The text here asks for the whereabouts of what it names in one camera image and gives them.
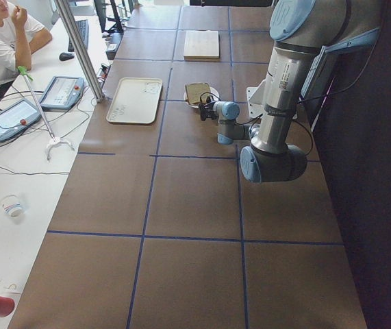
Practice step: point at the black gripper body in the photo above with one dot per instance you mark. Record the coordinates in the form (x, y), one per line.
(205, 112)

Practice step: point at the bread slice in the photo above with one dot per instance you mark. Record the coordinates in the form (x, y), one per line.
(197, 92)

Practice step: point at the white round plate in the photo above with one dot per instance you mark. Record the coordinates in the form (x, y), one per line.
(212, 91)

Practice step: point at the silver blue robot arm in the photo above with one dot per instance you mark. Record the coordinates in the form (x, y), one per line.
(299, 29)

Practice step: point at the wooden cutting board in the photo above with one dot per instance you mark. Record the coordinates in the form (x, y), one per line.
(202, 45)

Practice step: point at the cream bear tray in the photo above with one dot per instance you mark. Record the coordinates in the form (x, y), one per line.
(135, 101)

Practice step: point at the far teach pendant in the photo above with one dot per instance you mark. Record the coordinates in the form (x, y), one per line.
(62, 93)

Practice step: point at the teach pendant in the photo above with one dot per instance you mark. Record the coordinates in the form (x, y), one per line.
(17, 118)
(62, 93)

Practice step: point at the black keyboard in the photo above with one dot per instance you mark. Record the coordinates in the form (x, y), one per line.
(83, 29)

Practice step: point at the white claw grabber head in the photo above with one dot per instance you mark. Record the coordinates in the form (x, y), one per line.
(56, 142)

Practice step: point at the black computer mouse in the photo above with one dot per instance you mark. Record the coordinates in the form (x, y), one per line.
(64, 56)

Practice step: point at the silver metal rod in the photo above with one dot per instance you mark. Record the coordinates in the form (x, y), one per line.
(23, 72)

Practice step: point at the near teach pendant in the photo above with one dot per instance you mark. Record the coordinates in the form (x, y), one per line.
(17, 118)

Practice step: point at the seated person white shirt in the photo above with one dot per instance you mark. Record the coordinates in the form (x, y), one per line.
(21, 36)

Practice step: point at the paper cup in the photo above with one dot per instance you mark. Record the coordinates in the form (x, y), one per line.
(12, 206)

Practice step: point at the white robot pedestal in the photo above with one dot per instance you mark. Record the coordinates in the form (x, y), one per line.
(256, 103)

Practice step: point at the aluminium frame post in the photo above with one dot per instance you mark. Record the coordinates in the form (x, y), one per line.
(81, 52)

